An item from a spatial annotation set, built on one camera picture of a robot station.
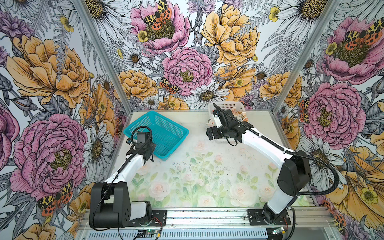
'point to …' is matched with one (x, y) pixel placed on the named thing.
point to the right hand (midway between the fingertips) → (215, 134)
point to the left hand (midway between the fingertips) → (151, 150)
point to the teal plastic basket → (167, 135)
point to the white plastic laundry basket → (227, 105)
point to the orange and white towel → (241, 116)
